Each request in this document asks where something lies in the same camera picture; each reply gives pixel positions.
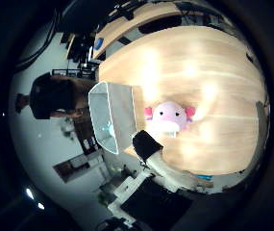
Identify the person in black shirt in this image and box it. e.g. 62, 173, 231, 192
14, 71, 96, 120

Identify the blue round object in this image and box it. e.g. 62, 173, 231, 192
93, 37, 105, 51

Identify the black cable bundle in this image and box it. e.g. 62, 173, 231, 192
14, 9, 62, 72

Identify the long wooden table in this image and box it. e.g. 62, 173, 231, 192
92, 1, 234, 61

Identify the pink axolotl plush toy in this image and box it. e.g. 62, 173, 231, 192
143, 101, 196, 139

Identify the dark wooden shelf cabinet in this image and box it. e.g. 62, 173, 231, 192
73, 109, 100, 156

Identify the white translucent plastic container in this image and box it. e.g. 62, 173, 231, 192
87, 81, 138, 156

